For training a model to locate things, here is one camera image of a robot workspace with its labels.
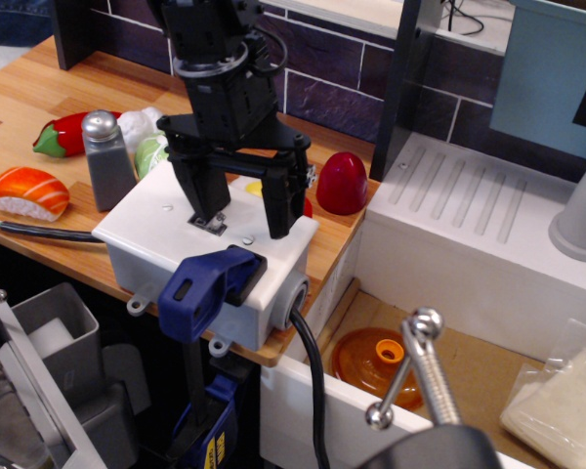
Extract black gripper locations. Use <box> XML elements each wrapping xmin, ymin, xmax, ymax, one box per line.
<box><xmin>157</xmin><ymin>63</ymin><xmax>316</xmax><ymax>239</ymax></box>

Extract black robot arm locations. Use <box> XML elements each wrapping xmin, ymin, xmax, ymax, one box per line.
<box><xmin>148</xmin><ymin>1</ymin><xmax>315</xmax><ymax>239</ymax></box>

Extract fried egg toy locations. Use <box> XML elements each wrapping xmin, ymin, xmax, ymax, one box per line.
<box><xmin>230</xmin><ymin>177</ymin><xmax>263</xmax><ymax>198</ymax></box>

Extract dark red egg toy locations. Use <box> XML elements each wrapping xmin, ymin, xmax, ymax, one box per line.
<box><xmin>316</xmin><ymin>151</ymin><xmax>368</xmax><ymax>215</ymax></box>

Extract green cabbage toy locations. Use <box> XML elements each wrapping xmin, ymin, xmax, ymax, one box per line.
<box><xmin>134</xmin><ymin>132</ymin><xmax>169</xmax><ymax>180</ymax></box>

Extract blue bar clamp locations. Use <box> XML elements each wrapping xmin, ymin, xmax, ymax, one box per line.
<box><xmin>157</xmin><ymin>245</ymin><xmax>268</xmax><ymax>468</ymax></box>

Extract grey salt shaker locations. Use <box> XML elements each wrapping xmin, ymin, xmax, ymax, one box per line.
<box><xmin>81</xmin><ymin>109</ymin><xmax>137</xmax><ymax>212</ymax></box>

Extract red chili pepper toy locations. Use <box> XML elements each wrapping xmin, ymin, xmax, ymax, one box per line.
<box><xmin>32</xmin><ymin>110</ymin><xmax>123</xmax><ymax>158</ymax></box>

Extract orange plastic lid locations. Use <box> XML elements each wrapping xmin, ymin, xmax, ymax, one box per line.
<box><xmin>331</xmin><ymin>327</ymin><xmax>405</xmax><ymax>398</ymax></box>

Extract white dish drying rack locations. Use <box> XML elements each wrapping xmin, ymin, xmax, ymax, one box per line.
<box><xmin>356</xmin><ymin>134</ymin><xmax>586</xmax><ymax>360</ymax></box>

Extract salmon sushi toy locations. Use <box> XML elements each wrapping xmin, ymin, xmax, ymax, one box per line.
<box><xmin>0</xmin><ymin>166</ymin><xmax>70</xmax><ymax>222</ymax></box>

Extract grey open bin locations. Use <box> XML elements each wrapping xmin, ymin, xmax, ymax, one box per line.
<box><xmin>13</xmin><ymin>282</ymin><xmax>105</xmax><ymax>406</ymax></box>

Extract light blue cabinet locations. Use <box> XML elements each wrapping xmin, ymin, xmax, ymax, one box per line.
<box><xmin>490</xmin><ymin>1</ymin><xmax>586</xmax><ymax>159</ymax></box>

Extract grey plastic cup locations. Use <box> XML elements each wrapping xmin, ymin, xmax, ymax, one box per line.
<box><xmin>548</xmin><ymin>173</ymin><xmax>586</xmax><ymax>262</ymax></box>

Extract clear bag of rice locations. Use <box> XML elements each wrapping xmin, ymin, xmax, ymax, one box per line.
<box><xmin>500</xmin><ymin>320</ymin><xmax>586</xmax><ymax>468</ymax></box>

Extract white electrical switch box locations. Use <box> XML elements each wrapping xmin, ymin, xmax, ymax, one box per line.
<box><xmin>93</xmin><ymin>161</ymin><xmax>319</xmax><ymax>354</ymax></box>

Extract dark grey vertical post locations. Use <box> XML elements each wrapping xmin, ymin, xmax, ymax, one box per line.
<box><xmin>369</xmin><ymin>0</ymin><xmax>442</xmax><ymax>182</ymax></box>

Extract chrome faucet handle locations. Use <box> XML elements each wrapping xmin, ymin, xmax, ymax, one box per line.
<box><xmin>365</xmin><ymin>307</ymin><xmax>463</xmax><ymax>431</ymax></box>

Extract thick black power cable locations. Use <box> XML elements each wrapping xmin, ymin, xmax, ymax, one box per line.
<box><xmin>288</xmin><ymin>309</ymin><xmax>331</xmax><ymax>469</ymax></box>

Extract black cables behind shelf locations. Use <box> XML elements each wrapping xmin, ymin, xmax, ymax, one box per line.
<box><xmin>439</xmin><ymin>0</ymin><xmax>485</xmax><ymax>36</ymax></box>

